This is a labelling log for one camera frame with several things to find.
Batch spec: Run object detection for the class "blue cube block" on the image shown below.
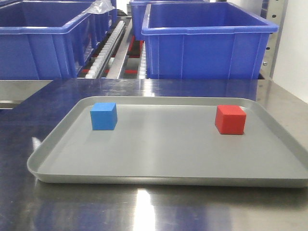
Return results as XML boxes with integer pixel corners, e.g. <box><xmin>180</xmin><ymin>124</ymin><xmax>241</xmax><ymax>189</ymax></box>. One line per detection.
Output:
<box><xmin>90</xmin><ymin>103</ymin><xmax>117</xmax><ymax>130</ymax></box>

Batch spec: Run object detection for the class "red cube block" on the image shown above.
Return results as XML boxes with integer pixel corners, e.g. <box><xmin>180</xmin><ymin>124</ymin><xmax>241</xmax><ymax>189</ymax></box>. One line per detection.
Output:
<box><xmin>215</xmin><ymin>105</ymin><xmax>247</xmax><ymax>135</ymax></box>

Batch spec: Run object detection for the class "perforated metal shelf upright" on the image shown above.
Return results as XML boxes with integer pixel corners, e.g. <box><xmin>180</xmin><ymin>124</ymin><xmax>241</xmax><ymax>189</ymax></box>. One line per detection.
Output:
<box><xmin>260</xmin><ymin>0</ymin><xmax>288</xmax><ymax>79</ymax></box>

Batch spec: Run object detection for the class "grey plastic tray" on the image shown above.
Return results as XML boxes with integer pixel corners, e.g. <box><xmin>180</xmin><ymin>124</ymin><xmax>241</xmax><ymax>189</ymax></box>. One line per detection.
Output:
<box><xmin>27</xmin><ymin>96</ymin><xmax>308</xmax><ymax>188</ymax></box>

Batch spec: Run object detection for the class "white roller conveyor track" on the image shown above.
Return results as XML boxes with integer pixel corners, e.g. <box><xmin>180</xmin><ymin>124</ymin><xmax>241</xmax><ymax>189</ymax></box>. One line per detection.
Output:
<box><xmin>85</xmin><ymin>21</ymin><xmax>125</xmax><ymax>79</ymax></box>

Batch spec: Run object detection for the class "blue bin front right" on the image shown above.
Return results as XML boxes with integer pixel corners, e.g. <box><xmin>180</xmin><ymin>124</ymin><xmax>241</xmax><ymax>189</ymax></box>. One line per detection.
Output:
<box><xmin>141</xmin><ymin>2</ymin><xmax>278</xmax><ymax>79</ymax></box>

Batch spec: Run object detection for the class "blue bin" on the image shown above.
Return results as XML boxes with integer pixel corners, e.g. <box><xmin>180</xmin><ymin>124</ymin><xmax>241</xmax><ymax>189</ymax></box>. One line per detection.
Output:
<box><xmin>129</xmin><ymin>0</ymin><xmax>210</xmax><ymax>41</ymax></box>
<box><xmin>94</xmin><ymin>0</ymin><xmax>117</xmax><ymax>42</ymax></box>
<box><xmin>0</xmin><ymin>0</ymin><xmax>98</xmax><ymax>80</ymax></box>
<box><xmin>141</xmin><ymin>2</ymin><xmax>278</xmax><ymax>79</ymax></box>

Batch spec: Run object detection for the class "blue bin rear left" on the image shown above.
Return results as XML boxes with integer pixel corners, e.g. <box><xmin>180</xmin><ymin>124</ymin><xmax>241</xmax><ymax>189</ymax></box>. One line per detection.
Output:
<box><xmin>94</xmin><ymin>0</ymin><xmax>117</xmax><ymax>42</ymax></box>

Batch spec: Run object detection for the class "blue bin rear right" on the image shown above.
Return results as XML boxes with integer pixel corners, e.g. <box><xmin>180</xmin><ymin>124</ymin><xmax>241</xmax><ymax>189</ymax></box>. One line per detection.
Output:
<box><xmin>129</xmin><ymin>0</ymin><xmax>210</xmax><ymax>41</ymax></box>

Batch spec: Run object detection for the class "clear plastic bag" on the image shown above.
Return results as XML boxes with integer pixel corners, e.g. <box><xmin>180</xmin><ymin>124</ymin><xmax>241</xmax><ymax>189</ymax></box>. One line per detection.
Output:
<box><xmin>84</xmin><ymin>0</ymin><xmax>115</xmax><ymax>14</ymax></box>

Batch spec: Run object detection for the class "blue bin front left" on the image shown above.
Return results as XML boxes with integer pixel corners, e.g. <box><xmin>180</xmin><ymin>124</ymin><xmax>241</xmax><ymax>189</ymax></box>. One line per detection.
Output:
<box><xmin>0</xmin><ymin>0</ymin><xmax>98</xmax><ymax>80</ymax></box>

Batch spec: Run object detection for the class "metal shelf divider rail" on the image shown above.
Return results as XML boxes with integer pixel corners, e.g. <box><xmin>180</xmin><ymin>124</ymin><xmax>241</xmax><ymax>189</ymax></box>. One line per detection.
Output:
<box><xmin>106</xmin><ymin>17</ymin><xmax>133</xmax><ymax>79</ymax></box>

